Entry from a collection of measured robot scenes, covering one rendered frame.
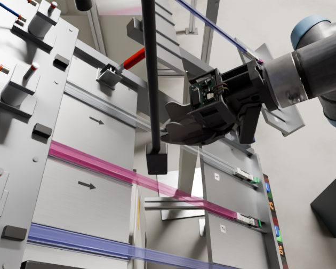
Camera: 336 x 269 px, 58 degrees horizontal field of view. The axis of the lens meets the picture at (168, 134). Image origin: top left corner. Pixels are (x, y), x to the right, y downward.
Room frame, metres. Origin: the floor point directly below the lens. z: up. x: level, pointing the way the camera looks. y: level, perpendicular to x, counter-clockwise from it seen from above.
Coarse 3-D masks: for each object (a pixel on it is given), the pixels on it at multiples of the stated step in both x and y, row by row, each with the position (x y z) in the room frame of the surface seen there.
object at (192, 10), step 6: (174, 0) 0.72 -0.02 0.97; (180, 0) 0.72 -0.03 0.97; (186, 6) 0.72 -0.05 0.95; (192, 6) 0.73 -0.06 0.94; (192, 12) 0.72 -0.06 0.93; (198, 12) 0.73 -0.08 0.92; (198, 18) 0.72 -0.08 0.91; (204, 18) 0.73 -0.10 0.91; (210, 24) 0.73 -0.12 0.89; (216, 30) 0.73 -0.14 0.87; (222, 30) 0.74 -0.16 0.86; (222, 36) 0.73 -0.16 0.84; (228, 36) 0.74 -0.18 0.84; (234, 42) 0.74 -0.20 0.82; (240, 48) 0.74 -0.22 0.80; (258, 60) 0.75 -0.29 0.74
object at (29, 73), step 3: (33, 63) 0.21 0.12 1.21; (36, 63) 0.21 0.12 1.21; (30, 66) 0.21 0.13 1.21; (33, 66) 0.21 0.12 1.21; (36, 66) 0.21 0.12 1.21; (30, 69) 0.21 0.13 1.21; (33, 69) 0.21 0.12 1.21; (36, 69) 0.21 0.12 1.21; (27, 72) 0.21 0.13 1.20; (30, 72) 0.21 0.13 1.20; (33, 72) 0.21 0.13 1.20; (24, 75) 0.21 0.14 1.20; (27, 75) 0.21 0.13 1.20; (30, 75) 0.21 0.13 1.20; (24, 78) 0.21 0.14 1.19; (27, 78) 0.21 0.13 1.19
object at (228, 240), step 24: (216, 144) 0.38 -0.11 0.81; (216, 168) 0.31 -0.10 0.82; (240, 168) 0.35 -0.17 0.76; (216, 192) 0.26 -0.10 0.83; (240, 192) 0.28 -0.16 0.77; (216, 216) 0.20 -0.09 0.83; (216, 240) 0.16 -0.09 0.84; (240, 240) 0.17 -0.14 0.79; (264, 240) 0.19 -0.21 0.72; (240, 264) 0.12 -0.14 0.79; (264, 264) 0.14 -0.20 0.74
